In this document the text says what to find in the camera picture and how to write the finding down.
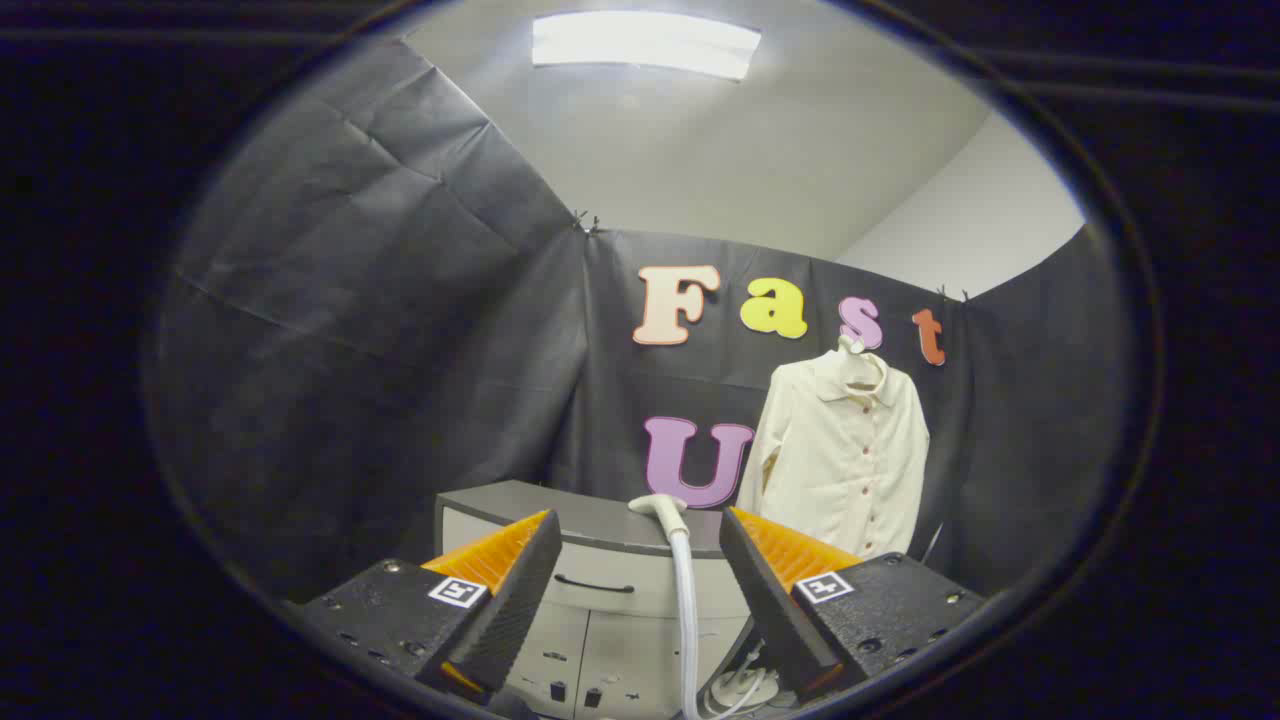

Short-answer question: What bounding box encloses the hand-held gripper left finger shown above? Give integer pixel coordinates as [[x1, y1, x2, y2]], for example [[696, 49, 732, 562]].
[[290, 508, 564, 701]]

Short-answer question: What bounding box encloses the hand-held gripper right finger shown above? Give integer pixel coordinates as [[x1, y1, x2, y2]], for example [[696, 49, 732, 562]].
[[718, 506, 987, 703]]

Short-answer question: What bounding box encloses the white garment steamer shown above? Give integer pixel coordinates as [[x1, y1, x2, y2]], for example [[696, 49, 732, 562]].
[[628, 493, 703, 720]]

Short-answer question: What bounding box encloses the cream button shirt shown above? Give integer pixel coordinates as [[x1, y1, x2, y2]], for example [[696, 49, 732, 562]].
[[737, 345, 931, 559]]

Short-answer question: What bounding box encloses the white clothes hanger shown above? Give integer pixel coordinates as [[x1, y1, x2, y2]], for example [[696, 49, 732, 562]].
[[838, 335, 887, 391]]

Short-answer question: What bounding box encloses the white stand base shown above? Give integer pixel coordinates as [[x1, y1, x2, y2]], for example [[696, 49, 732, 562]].
[[705, 665, 782, 717]]

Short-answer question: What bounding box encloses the grey cabinet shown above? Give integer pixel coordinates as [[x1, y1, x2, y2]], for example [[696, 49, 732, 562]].
[[433, 480, 761, 720]]

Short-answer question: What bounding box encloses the black backdrop cloth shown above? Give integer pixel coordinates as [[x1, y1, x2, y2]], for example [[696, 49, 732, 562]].
[[150, 35, 1126, 601]]

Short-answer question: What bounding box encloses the black cabinet handle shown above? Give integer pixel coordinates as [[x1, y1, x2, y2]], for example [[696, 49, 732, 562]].
[[553, 573, 637, 595]]

